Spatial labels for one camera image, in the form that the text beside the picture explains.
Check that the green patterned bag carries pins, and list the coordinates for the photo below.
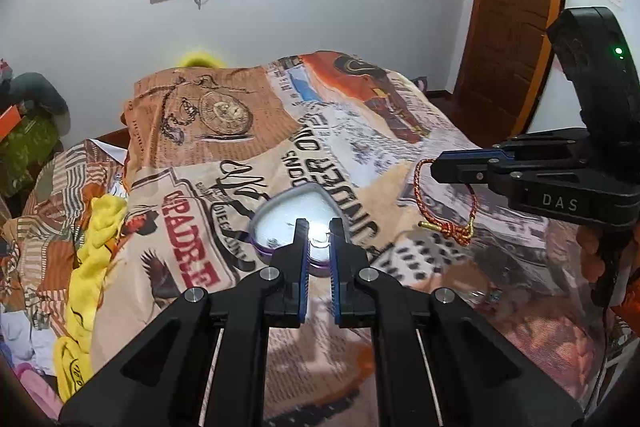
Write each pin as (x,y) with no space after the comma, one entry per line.
(22,147)

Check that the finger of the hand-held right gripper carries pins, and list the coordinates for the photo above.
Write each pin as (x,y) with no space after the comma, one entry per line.
(467,164)

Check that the yellow plush toy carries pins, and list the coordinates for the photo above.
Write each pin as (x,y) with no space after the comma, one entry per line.
(200,59)

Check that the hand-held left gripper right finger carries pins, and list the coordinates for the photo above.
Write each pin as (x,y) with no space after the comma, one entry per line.
(335,279)

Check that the heart-shaped purple jewelry box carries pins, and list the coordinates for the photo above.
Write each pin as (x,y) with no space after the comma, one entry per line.
(290,222)

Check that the pink cloth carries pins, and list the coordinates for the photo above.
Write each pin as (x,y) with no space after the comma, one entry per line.
(37,387)

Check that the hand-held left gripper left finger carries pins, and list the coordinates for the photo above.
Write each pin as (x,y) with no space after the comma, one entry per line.
(302,283)

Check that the printed blanket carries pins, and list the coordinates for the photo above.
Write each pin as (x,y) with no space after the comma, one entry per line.
(300,187)

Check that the orange box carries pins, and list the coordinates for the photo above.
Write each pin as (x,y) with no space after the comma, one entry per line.
(7,119)

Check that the brown wooden door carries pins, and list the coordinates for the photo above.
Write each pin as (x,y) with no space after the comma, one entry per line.
(510,17)

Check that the grey pillow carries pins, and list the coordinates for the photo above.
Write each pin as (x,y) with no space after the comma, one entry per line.
(40,92)

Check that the yellow cloth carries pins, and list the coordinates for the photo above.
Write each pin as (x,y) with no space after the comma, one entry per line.
(87,287)

